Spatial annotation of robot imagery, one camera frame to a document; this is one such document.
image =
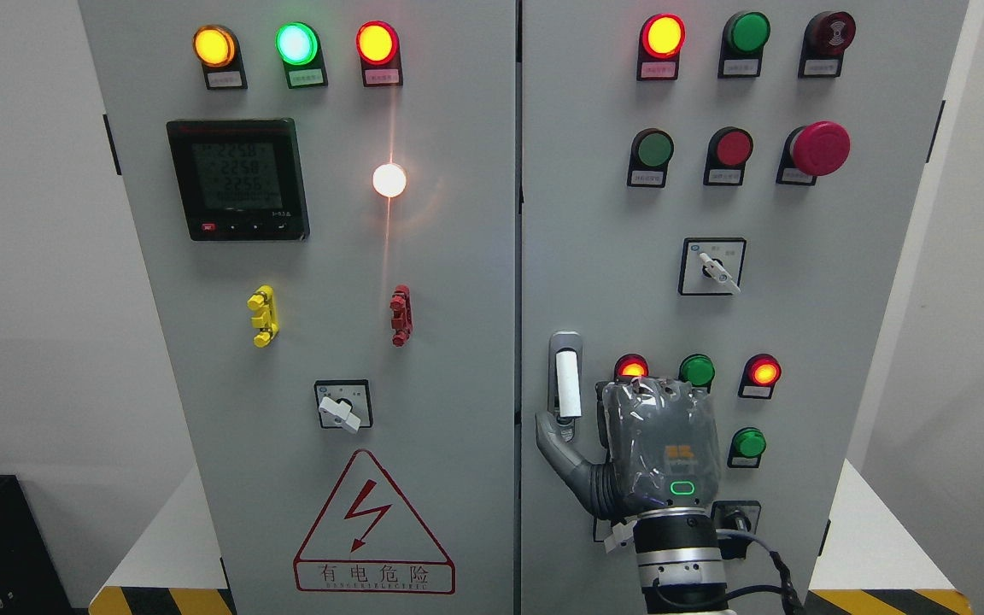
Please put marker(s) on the green push button upper row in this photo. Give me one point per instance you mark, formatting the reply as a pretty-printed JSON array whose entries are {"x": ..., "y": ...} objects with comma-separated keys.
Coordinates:
[{"x": 650, "y": 154}]

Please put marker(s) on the white selector switch upper right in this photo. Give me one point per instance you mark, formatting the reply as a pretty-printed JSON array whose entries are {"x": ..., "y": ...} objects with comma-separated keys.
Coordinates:
[{"x": 711, "y": 266}]

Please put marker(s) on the red lit indicator lower left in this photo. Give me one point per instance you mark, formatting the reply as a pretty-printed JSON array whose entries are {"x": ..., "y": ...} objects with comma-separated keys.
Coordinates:
[{"x": 630, "y": 366}]

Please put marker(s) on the white selector switch bottom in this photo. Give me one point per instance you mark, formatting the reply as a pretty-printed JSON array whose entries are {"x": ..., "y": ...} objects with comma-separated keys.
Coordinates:
[{"x": 619, "y": 534}]

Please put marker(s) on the black digital power meter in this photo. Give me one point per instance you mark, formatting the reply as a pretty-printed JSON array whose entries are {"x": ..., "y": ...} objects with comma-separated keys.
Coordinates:
[{"x": 240, "y": 180}]

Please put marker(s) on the yellow indicator light top left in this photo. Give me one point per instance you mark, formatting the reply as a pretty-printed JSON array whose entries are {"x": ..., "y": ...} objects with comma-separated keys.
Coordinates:
[{"x": 219, "y": 52}]

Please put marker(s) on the white lit indicator lamp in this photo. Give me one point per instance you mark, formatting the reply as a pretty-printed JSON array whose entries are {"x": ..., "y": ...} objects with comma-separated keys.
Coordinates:
[{"x": 389, "y": 180}]

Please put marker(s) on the green push button lower right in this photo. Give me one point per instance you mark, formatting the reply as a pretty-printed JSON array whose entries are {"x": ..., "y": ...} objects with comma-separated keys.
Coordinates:
[{"x": 746, "y": 448}]

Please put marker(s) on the grey right cabinet door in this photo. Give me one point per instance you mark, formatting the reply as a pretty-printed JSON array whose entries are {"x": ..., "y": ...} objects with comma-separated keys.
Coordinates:
[{"x": 604, "y": 259}]

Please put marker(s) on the red lit indicator top right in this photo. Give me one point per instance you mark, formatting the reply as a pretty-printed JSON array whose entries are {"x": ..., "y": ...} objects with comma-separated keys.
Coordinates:
[{"x": 660, "y": 41}]

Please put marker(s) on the white selector switch left door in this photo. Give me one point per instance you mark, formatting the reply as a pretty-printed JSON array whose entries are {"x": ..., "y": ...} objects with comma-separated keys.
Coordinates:
[{"x": 344, "y": 404}]

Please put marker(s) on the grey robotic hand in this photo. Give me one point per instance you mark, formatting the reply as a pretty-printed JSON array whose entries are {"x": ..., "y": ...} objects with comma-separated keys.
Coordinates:
[{"x": 664, "y": 446}]

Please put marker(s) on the dark red buzzer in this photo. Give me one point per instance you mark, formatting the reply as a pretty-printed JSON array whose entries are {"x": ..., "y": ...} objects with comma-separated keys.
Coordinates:
[{"x": 827, "y": 36}]

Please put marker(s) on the red terminal connector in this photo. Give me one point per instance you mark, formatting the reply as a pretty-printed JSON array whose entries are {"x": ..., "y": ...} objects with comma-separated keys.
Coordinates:
[{"x": 401, "y": 319}]

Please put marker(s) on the green indicator lower middle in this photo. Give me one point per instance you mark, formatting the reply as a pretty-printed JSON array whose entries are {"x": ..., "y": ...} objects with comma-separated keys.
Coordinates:
[{"x": 698, "y": 370}]

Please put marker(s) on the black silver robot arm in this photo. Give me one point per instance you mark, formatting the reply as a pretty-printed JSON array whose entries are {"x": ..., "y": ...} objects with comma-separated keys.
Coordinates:
[{"x": 681, "y": 568}]

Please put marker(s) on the green lit indicator light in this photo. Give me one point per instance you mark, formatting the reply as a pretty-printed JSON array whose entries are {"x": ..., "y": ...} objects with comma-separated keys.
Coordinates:
[{"x": 299, "y": 48}]

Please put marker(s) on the red push button upper row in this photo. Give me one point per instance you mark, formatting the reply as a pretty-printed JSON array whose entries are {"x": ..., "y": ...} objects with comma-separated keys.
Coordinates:
[{"x": 726, "y": 157}]

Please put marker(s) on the white platform with hazard stripes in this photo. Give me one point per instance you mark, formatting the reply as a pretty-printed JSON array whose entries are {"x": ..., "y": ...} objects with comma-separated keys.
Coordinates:
[{"x": 870, "y": 564}]

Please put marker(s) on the red electric hazard warning sticker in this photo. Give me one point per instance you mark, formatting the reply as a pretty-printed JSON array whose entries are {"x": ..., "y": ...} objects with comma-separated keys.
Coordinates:
[{"x": 368, "y": 538}]

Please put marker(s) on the grey left cabinet door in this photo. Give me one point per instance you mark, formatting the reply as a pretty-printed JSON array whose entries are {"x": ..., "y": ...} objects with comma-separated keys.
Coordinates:
[{"x": 443, "y": 404}]

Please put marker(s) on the white selector switch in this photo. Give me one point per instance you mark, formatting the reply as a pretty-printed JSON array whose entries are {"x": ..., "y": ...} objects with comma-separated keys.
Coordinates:
[
  {"x": 711, "y": 266},
  {"x": 619, "y": 534}
]

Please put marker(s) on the green indicator top right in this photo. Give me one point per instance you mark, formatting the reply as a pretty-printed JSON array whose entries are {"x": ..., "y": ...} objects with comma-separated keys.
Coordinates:
[{"x": 744, "y": 36}]

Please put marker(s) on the red indicator light left door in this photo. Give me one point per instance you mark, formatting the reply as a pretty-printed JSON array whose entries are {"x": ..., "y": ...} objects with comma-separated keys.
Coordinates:
[{"x": 378, "y": 48}]

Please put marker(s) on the red emergency stop mushroom button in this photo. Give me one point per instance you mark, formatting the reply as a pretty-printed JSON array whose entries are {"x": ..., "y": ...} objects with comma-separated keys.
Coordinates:
[{"x": 815, "y": 150}]

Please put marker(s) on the yellow terminal connector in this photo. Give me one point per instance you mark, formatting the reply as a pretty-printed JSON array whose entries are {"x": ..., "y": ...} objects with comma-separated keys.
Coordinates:
[{"x": 263, "y": 315}]

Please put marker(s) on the red lit indicator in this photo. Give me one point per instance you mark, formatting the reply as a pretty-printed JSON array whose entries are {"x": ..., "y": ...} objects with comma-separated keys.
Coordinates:
[
  {"x": 630, "y": 366},
  {"x": 660, "y": 41},
  {"x": 759, "y": 377}
]

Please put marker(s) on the grey cabinet door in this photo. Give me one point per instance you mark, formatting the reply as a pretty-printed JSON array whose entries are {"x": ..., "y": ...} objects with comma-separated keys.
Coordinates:
[
  {"x": 604, "y": 259},
  {"x": 443, "y": 404}
]

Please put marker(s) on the black rotary knob switch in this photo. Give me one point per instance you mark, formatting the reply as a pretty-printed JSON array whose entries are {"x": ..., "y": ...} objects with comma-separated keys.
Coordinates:
[{"x": 740, "y": 515}]

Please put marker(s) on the red lit indicator lower right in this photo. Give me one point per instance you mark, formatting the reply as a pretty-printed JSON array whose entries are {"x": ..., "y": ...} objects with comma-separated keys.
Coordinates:
[{"x": 759, "y": 377}]

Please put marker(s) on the silver door lock handle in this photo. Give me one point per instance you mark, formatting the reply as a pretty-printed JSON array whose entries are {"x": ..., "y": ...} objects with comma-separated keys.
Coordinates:
[{"x": 564, "y": 396}]

